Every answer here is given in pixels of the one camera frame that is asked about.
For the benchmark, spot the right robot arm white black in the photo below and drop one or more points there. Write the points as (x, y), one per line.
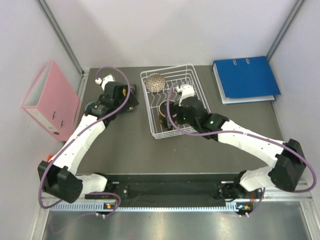
(285, 161)

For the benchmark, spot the red box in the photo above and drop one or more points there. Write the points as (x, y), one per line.
(49, 158)

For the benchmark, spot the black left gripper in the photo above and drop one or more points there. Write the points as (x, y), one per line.
(126, 88)

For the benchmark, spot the white wire dish rack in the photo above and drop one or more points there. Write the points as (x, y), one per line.
(171, 84)

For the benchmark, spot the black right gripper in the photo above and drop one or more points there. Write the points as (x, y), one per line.
(177, 110)

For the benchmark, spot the blue ring binder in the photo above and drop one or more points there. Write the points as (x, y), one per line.
(245, 80)

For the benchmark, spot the aluminium frame rail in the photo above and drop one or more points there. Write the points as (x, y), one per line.
(274, 194)

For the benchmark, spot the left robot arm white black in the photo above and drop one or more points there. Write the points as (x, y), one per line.
(58, 175)

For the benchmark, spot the grey slotted cable duct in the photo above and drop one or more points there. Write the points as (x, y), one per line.
(100, 206)

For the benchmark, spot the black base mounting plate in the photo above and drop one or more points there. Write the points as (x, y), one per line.
(218, 186)

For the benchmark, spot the beige patterned bowl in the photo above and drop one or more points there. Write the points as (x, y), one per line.
(155, 83)

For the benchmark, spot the black orange patterned mug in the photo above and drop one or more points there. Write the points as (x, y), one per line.
(163, 116)

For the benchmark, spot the pink ring binder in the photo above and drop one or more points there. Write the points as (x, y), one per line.
(53, 102)

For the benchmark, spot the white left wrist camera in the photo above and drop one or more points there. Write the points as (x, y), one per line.
(103, 81)

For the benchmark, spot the light blue plastic cup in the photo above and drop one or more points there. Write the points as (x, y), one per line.
(88, 106)

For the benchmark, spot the black floral square plate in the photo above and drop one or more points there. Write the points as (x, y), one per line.
(132, 101)

